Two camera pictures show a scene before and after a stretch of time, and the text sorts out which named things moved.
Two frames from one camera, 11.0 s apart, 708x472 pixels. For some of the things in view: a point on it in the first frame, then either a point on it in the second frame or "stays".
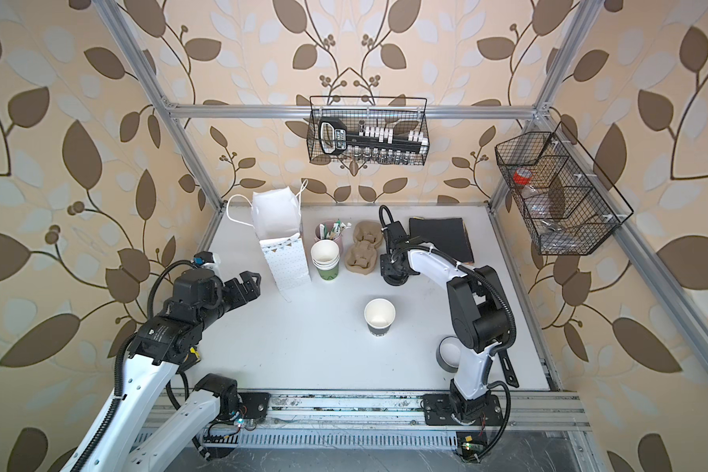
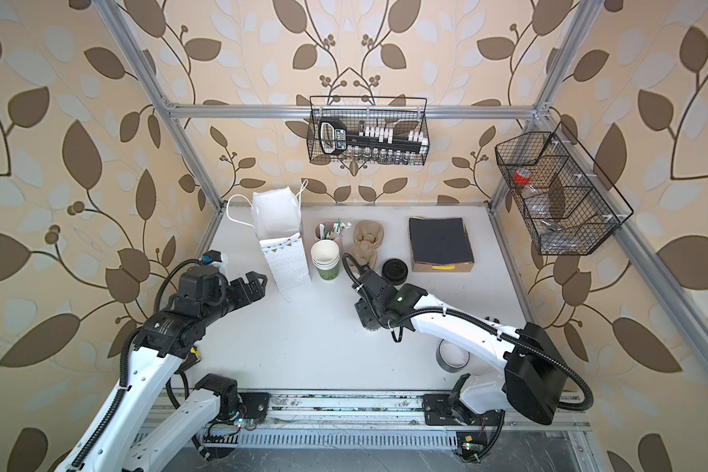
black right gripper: (385, 265) -> (365, 317)
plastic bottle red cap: (523, 180) stays
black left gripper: (253, 289) stays
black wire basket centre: (369, 131) stays
